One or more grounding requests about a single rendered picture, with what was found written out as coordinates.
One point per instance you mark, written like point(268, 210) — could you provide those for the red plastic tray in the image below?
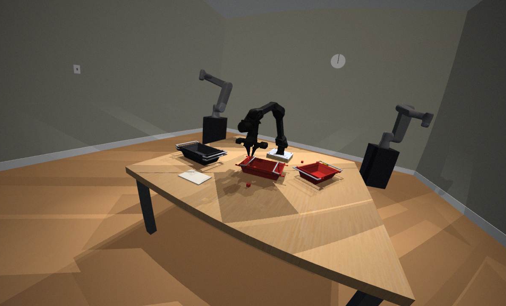
point(262, 168)

